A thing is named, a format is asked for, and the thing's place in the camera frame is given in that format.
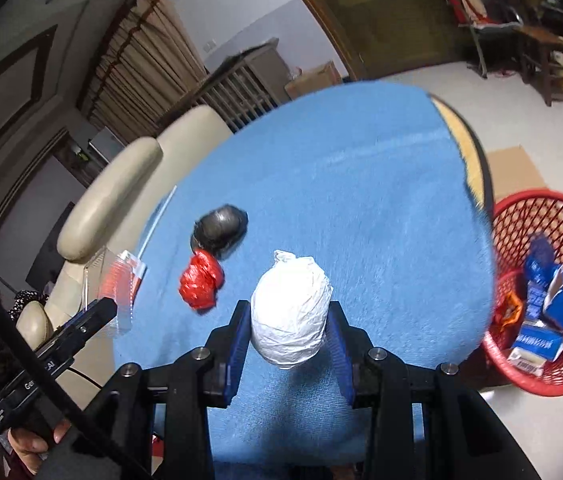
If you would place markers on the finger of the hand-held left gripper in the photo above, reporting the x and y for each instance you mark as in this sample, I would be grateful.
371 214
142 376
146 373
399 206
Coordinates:
94 322

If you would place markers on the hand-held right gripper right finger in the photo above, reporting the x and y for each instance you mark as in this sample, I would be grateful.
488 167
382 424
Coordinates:
341 360

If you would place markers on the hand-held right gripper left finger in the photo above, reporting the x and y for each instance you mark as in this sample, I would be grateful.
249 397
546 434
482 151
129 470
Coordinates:
241 355

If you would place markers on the clear box with orange label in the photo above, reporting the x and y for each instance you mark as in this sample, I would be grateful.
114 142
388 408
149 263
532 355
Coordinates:
119 290

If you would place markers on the white plastic bag ball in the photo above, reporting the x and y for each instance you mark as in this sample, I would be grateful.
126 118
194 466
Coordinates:
289 310

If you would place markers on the red mesh basket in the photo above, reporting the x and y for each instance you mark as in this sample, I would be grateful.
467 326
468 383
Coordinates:
536 215

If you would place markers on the person's left hand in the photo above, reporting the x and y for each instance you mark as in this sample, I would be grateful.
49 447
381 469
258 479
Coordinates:
26 447

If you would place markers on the floral cloth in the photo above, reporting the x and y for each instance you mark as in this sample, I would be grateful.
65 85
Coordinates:
25 302

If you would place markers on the red plastic bag ball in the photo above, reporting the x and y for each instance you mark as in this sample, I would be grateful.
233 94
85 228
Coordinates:
201 282

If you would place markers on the black plastic bag ball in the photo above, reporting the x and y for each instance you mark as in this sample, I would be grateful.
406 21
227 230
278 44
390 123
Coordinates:
221 230

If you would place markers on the beige leather sofa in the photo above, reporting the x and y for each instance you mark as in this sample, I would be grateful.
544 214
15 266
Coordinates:
111 195

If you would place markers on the blue tablecloth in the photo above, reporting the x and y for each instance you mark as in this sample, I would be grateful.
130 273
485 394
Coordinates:
351 185

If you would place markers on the white appliance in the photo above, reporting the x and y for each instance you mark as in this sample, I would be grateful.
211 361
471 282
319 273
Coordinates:
106 145

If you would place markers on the round wooden table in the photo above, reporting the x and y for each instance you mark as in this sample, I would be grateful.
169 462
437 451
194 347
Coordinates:
469 145

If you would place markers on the flat cardboard sheet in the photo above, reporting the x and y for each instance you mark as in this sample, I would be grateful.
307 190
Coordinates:
516 170

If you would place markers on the wooden slatted crib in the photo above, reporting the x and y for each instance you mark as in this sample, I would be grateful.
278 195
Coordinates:
249 85

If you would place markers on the beige brown curtain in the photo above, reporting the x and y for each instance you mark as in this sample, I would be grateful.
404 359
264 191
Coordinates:
136 55

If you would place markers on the brown cardboard box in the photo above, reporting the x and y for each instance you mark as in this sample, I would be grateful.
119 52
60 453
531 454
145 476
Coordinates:
314 80

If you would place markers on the pink slipper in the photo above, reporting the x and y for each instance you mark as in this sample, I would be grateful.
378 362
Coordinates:
504 74

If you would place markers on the wooden double door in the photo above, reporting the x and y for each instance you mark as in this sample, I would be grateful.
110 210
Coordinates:
371 10

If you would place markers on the small dark wooden table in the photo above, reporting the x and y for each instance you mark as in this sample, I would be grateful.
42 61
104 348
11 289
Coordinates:
554 55

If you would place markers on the metal chair with red cloth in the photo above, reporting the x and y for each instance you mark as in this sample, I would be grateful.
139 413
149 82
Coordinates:
476 10

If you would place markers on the white wall socket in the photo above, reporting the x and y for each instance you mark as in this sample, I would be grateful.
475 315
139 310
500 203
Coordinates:
209 45

